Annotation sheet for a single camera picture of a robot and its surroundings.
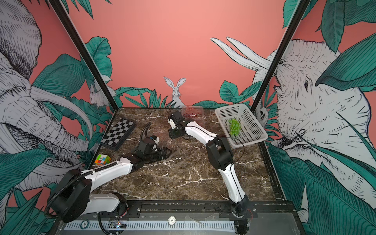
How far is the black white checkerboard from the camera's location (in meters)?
0.97

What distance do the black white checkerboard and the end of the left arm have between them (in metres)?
0.35

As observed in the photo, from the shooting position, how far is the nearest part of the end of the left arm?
2.24ft
